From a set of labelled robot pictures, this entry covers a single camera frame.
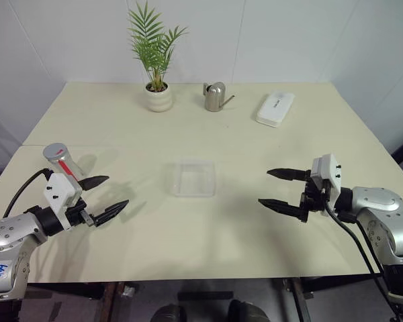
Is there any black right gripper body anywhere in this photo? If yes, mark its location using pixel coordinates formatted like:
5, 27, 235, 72
300, 176, 328, 224

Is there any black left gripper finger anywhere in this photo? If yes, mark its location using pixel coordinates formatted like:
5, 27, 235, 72
94, 199, 130, 229
77, 175, 110, 193

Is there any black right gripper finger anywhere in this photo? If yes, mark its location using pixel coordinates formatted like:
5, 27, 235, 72
257, 198, 305, 223
266, 168, 312, 184

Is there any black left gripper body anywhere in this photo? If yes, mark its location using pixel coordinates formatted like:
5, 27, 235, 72
65, 197, 99, 231

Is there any grey plastic container lid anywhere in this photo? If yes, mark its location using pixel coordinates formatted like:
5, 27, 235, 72
42, 142, 69, 164

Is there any clear plastic container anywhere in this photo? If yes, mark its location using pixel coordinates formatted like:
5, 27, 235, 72
162, 160, 220, 199

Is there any white oblong case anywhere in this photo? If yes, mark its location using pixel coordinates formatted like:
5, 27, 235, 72
255, 92, 296, 129

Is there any small steel watering can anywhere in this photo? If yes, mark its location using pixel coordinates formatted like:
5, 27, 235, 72
202, 81, 237, 112

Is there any green palm in white pot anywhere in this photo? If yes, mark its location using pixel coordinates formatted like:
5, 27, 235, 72
127, 1, 189, 113

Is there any dark rounded shape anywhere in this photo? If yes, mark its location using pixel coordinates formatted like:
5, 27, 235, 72
228, 299, 270, 322
150, 303, 186, 322

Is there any flat black bar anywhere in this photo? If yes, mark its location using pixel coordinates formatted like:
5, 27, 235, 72
177, 291, 234, 302

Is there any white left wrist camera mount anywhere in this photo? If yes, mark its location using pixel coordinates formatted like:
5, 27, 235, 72
43, 172, 83, 232

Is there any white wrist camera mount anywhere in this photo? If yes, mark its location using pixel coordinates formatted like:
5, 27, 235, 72
43, 172, 83, 232
310, 153, 343, 211

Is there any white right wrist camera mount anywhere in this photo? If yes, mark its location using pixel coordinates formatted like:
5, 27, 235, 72
310, 153, 343, 211

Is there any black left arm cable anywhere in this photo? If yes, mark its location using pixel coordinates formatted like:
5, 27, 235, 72
2, 168, 53, 219

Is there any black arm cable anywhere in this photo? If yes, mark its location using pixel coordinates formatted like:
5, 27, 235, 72
2, 168, 53, 219
322, 193, 403, 322

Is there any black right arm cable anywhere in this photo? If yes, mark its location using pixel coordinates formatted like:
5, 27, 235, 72
322, 193, 403, 322

